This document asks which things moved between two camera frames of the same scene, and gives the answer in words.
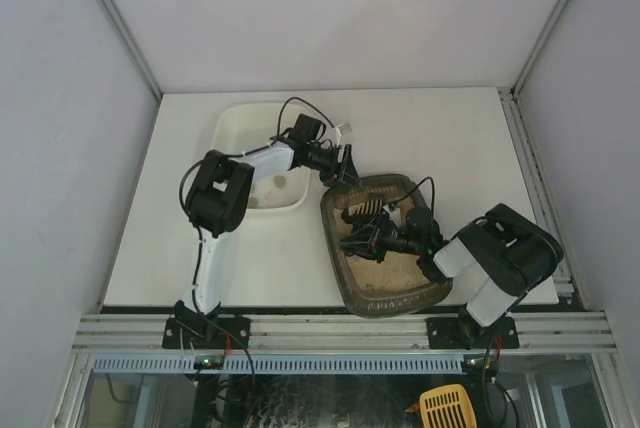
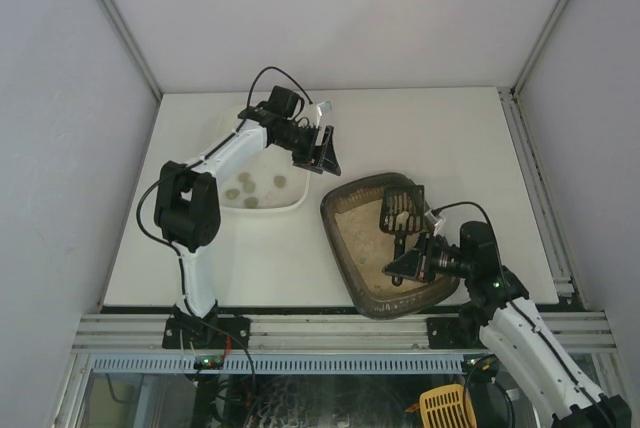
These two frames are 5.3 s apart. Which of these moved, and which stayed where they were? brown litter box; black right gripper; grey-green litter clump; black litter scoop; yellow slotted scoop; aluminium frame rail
Moved: black right gripper; black litter scoop
Stayed: grey-green litter clump; brown litter box; yellow slotted scoop; aluminium frame rail
